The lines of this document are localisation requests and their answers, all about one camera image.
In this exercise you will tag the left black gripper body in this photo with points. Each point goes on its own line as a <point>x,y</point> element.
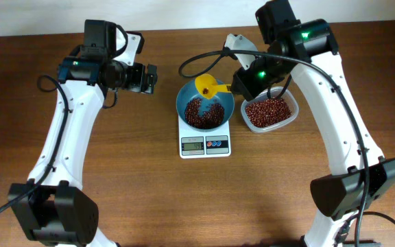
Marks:
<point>148,79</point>

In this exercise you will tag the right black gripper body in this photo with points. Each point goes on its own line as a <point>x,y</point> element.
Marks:
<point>240,86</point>

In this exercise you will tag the blue plastic bowl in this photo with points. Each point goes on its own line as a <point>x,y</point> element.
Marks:
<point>203,114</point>

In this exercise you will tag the red adzuki beans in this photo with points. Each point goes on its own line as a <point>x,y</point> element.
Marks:
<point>270,110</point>

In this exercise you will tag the clear plastic bean container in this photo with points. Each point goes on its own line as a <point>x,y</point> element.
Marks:
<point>264,114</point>

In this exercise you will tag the yellow plastic measuring scoop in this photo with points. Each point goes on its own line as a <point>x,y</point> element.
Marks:
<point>207,86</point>

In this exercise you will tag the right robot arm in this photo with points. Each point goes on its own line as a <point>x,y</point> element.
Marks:
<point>309,54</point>

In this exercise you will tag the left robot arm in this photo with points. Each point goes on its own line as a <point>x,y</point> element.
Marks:
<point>50,205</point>

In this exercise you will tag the white digital kitchen scale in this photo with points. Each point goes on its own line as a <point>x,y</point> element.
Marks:
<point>203,143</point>

